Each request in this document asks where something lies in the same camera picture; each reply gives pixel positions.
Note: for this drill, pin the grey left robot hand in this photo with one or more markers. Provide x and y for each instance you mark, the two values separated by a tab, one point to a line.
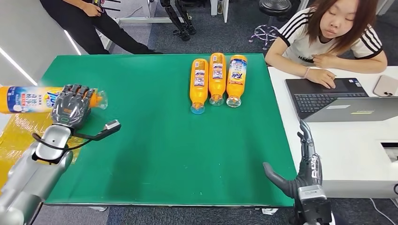
73	108

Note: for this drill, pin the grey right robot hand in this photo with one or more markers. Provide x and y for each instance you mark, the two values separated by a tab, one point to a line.
311	174

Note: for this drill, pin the orange detergent bottle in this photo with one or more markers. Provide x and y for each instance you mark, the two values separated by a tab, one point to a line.
28	99

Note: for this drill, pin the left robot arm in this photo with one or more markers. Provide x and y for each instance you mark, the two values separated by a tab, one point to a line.
34	174

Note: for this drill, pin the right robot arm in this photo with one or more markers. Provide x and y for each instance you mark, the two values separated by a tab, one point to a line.
332	220

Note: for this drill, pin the orange bottle showing Tide logo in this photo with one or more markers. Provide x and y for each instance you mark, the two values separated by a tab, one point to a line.
237	77

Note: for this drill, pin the orange bottle with blue cap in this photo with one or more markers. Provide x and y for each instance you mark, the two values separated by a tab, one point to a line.
199	80

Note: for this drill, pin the orange bottle showing back label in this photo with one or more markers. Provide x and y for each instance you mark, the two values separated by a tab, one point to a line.
217	74

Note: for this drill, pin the white desk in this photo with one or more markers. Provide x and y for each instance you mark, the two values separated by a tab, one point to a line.
342	149

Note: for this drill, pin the yellow film wrapped cardboard box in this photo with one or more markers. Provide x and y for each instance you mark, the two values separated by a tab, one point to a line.
18	130

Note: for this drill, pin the grey laptop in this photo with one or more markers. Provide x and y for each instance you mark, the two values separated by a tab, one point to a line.
326	99

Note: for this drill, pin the standing person in black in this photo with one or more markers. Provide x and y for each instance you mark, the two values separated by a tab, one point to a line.
102	31

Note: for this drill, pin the pink smartphone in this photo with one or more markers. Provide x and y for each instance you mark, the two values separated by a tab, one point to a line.
385	86

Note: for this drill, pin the person at laptop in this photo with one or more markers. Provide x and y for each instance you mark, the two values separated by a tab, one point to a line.
311	40

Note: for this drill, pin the silver black humanoid robot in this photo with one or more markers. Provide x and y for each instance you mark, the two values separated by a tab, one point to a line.
183	21

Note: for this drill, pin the black round stool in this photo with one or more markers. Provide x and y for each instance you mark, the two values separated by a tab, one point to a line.
273	7

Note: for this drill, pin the white table leg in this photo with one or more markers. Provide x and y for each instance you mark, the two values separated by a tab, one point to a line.
224	9

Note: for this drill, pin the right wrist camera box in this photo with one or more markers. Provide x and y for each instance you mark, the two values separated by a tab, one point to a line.
315	205

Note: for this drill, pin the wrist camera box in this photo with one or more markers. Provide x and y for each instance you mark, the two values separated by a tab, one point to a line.
315	205
110	126

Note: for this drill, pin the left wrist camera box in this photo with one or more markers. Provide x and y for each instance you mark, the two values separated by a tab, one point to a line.
110	126

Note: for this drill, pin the small white floor bracket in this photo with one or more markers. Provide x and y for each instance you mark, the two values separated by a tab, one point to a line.
270	211

